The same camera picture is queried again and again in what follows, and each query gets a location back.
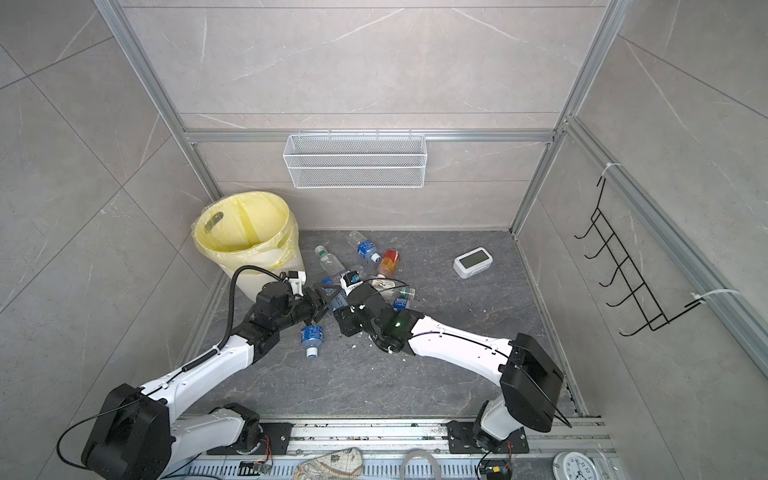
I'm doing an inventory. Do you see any black wire hook rack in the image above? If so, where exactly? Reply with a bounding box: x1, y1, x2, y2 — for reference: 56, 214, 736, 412
574, 177, 739, 338

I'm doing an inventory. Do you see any patterned cloth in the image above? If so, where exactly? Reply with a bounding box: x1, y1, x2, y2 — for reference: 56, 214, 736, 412
293, 448, 364, 480

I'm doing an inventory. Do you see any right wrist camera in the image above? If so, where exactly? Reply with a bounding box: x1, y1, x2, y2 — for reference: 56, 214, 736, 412
340, 270, 362, 292

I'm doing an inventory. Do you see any white digital clock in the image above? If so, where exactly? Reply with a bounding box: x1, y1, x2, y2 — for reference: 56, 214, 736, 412
453, 247, 493, 279

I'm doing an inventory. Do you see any white tape roll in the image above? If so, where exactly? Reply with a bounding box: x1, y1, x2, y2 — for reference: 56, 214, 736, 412
398, 450, 443, 480

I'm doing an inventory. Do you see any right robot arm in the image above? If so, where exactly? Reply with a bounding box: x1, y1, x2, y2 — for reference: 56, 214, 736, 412
335, 282, 570, 452

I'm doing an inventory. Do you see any white wire mesh basket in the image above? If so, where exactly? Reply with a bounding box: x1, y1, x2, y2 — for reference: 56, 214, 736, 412
283, 133, 428, 189

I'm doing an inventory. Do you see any orange red bottle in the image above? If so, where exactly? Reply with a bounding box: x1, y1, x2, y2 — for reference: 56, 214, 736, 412
377, 249, 400, 278

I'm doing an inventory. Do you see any white flat bottle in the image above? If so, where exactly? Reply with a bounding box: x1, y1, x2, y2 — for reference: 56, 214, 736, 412
369, 276, 401, 295

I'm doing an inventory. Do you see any small clear bottle white cap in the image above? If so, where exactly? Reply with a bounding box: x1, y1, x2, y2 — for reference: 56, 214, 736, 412
314, 245, 347, 278

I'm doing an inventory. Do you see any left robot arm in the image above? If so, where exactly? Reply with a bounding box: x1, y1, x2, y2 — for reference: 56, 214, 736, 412
63, 271, 339, 479

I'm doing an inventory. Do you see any white round analog clock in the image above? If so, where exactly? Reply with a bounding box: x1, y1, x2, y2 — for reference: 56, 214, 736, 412
552, 451, 601, 480

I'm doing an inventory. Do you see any white bin with yellow liner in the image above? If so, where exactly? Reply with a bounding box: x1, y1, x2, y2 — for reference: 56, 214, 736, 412
191, 191, 305, 277

